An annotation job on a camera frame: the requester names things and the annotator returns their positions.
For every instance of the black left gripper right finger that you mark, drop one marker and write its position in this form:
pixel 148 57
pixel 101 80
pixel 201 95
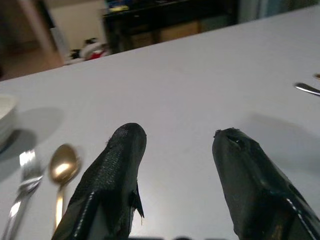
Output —
pixel 250 187

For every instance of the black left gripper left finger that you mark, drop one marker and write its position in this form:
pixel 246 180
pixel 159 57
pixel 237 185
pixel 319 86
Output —
pixel 112 175

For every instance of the gold metal spoon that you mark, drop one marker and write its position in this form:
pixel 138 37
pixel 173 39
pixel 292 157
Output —
pixel 63 165

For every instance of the silver metal fork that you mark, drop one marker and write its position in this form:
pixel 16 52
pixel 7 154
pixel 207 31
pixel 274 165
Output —
pixel 25 182
pixel 308 89

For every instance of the red cloth item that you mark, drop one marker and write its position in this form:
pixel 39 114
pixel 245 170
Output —
pixel 98 55

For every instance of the white ceramic bowl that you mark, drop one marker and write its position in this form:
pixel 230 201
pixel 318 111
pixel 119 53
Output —
pixel 6 115

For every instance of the large cardboard box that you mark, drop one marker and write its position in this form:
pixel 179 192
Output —
pixel 178 31

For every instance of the black shelf unit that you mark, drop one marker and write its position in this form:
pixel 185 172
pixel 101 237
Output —
pixel 150 15

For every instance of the blue and yellow item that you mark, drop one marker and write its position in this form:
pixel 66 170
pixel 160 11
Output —
pixel 116 5

